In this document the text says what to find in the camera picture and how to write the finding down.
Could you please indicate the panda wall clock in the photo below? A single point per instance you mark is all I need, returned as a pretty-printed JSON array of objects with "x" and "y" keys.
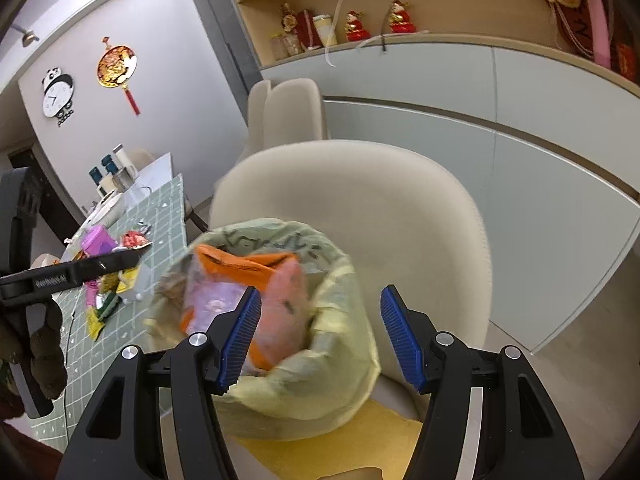
[{"x": 57, "y": 97}]

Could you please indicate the glass jar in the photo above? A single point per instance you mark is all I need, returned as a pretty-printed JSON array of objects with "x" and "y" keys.
[{"x": 281, "y": 46}]

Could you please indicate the dark red box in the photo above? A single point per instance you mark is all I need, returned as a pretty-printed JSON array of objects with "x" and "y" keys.
[{"x": 307, "y": 27}]

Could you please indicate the large beige chair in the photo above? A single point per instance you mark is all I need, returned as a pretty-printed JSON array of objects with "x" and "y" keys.
[{"x": 375, "y": 200}]

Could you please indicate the yellow-green bin bag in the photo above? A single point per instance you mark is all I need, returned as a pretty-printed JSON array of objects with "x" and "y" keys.
[{"x": 340, "y": 300}]

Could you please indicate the red figurine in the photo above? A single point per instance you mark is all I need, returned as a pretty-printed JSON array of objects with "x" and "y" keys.
[
  {"x": 356, "y": 27},
  {"x": 398, "y": 19}
]

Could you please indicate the white bottle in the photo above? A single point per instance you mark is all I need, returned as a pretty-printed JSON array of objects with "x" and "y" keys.
[{"x": 119, "y": 155}]

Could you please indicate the cream lidded jar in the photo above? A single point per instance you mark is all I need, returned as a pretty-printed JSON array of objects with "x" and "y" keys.
[{"x": 324, "y": 31}]

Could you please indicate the person's left hand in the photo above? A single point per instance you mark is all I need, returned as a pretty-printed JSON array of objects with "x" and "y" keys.
[{"x": 47, "y": 355}]

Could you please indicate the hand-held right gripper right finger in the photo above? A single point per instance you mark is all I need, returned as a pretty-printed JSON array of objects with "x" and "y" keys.
[{"x": 400, "y": 340}]

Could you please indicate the pink plastic packet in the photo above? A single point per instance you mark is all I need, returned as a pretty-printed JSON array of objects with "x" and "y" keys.
[{"x": 287, "y": 300}]

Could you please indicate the steel mug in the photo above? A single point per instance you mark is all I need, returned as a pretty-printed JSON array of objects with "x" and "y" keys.
[{"x": 124, "y": 179}]

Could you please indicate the orange snack packet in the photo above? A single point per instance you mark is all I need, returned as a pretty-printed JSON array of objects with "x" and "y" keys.
[{"x": 235, "y": 265}]

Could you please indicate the pink box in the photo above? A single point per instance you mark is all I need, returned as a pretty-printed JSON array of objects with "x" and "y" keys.
[{"x": 599, "y": 30}]

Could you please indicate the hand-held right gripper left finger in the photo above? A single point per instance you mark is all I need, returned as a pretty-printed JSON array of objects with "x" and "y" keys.
[{"x": 242, "y": 340}]

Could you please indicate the person's left forearm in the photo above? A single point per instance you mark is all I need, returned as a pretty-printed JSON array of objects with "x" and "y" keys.
[{"x": 15, "y": 435}]

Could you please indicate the purple toy box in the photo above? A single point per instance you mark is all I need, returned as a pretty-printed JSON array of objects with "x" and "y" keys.
[{"x": 99, "y": 241}]

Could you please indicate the pile of colourful wrappers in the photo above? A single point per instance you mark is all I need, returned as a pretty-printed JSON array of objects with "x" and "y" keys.
[{"x": 127, "y": 280}]

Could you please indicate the red gold wall ornament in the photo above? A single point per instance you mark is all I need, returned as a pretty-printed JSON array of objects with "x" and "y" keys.
[{"x": 116, "y": 65}]

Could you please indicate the ceiling lamp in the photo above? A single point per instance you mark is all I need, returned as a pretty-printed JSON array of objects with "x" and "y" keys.
[{"x": 27, "y": 36}]

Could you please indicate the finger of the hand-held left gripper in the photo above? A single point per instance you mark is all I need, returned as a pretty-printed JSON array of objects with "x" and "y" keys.
[{"x": 95, "y": 265}]

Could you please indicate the green checked tablecloth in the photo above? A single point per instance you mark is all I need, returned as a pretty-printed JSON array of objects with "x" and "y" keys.
[{"x": 160, "y": 220}]

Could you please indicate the grey cabinet with wooden shelf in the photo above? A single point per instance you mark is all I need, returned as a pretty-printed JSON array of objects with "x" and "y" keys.
[{"x": 550, "y": 160}]

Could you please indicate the yellow seat cushion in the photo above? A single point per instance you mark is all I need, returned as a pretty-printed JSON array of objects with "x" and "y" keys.
[{"x": 380, "y": 425}]

